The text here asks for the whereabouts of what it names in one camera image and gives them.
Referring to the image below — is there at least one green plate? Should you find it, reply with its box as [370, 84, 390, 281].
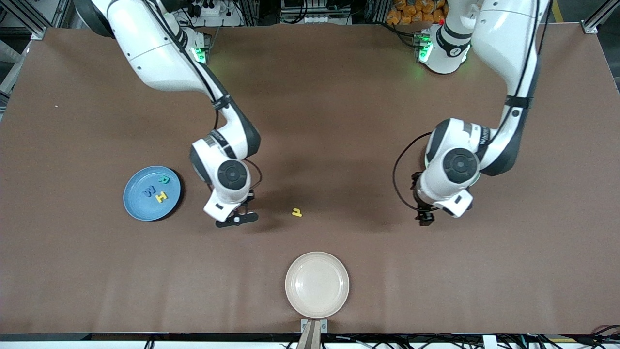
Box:
[424, 141, 483, 187]

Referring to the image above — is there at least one blue plate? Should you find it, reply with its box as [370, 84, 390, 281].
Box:
[123, 165, 182, 222]

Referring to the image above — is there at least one beige plate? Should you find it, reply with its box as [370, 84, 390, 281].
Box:
[285, 251, 350, 319]

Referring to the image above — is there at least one orange packaged items pile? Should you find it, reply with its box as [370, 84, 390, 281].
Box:
[386, 0, 449, 26]

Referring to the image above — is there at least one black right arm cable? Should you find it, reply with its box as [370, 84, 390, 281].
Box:
[145, 0, 264, 193]

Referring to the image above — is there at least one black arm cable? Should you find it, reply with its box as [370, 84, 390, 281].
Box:
[392, 132, 433, 212]
[145, 0, 264, 193]

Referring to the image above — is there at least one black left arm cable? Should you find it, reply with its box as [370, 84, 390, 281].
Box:
[392, 132, 433, 212]

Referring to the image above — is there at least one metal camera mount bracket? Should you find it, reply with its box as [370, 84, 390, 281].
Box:
[296, 319, 328, 349]

